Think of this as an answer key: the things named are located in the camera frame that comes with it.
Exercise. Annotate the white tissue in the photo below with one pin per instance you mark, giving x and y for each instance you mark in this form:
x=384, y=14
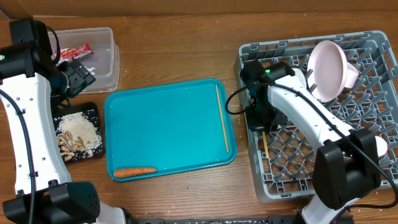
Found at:
x=91, y=70

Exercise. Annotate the black tray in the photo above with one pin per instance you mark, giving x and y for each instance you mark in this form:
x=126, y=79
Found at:
x=89, y=109

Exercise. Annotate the grey dishwasher rack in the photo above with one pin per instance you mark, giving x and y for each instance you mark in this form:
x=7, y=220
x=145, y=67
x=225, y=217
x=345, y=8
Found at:
x=371, y=103

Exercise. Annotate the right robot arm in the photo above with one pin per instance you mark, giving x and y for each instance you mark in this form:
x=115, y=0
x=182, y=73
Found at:
x=346, y=160

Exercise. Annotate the orange carrot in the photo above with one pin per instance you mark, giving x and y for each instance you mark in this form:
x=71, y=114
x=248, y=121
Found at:
x=131, y=172

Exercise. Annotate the clear plastic bin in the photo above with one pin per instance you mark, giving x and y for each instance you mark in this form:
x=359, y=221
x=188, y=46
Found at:
x=105, y=58

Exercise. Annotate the white cup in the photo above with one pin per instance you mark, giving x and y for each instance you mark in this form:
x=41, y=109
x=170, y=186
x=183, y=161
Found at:
x=381, y=145

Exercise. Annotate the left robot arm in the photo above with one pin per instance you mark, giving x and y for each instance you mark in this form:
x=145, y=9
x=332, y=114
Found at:
x=34, y=84

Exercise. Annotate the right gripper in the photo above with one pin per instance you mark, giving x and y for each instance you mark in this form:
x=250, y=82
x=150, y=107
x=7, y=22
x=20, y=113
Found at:
x=255, y=124

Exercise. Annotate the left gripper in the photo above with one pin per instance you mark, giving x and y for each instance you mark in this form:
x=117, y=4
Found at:
x=79, y=77

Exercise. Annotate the pink bowl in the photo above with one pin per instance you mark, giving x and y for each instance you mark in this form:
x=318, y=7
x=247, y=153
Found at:
x=351, y=75

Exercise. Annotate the peanut shells pile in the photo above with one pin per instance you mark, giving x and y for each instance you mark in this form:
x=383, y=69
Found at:
x=72, y=150

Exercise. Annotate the red snack wrapper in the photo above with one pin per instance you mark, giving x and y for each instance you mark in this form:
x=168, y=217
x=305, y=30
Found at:
x=68, y=54

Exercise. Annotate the rice pile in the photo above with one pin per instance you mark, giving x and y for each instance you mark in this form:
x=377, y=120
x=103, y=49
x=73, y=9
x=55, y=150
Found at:
x=79, y=126

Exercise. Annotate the teal serving tray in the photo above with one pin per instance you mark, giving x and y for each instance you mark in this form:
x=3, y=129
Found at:
x=173, y=128

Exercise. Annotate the wooden chopstick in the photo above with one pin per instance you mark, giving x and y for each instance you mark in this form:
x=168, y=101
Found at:
x=265, y=145
x=222, y=119

